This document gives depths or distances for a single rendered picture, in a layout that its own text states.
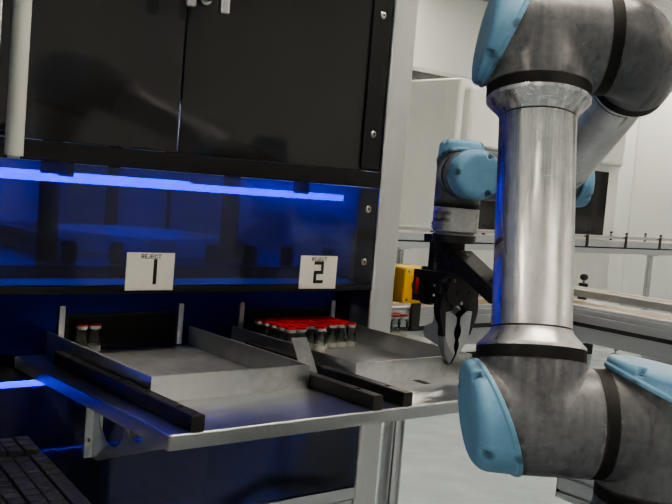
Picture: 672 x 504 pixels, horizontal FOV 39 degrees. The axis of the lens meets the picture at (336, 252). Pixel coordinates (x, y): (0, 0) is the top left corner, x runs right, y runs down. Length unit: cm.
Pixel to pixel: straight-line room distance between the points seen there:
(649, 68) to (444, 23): 745
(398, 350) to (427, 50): 674
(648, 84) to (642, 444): 40
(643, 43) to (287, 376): 66
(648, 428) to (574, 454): 8
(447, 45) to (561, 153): 753
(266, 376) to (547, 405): 50
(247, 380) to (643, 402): 57
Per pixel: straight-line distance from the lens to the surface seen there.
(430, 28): 840
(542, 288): 99
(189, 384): 127
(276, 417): 121
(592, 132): 126
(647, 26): 109
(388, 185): 179
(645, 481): 102
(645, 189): 1076
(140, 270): 150
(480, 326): 220
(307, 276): 168
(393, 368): 148
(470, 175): 139
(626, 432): 99
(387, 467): 214
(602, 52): 107
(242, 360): 152
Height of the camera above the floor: 118
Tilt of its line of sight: 4 degrees down
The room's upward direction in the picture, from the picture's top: 5 degrees clockwise
